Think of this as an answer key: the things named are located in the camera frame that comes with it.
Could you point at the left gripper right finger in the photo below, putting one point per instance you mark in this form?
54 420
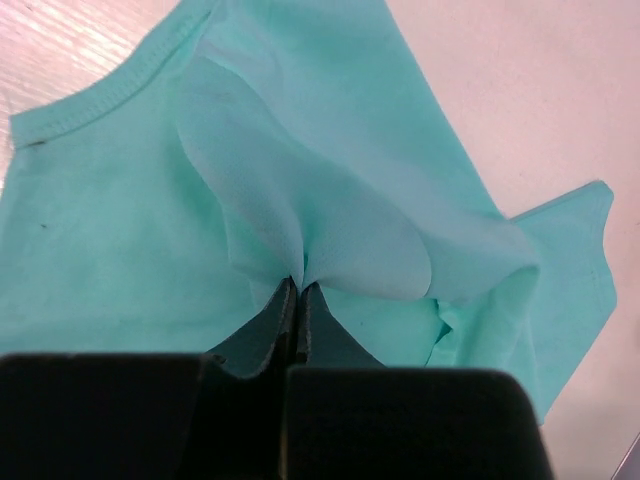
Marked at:
346 416

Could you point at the teal t-shirt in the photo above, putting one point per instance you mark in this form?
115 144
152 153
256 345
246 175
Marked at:
245 142

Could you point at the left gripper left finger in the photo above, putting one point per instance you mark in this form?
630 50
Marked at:
211 415

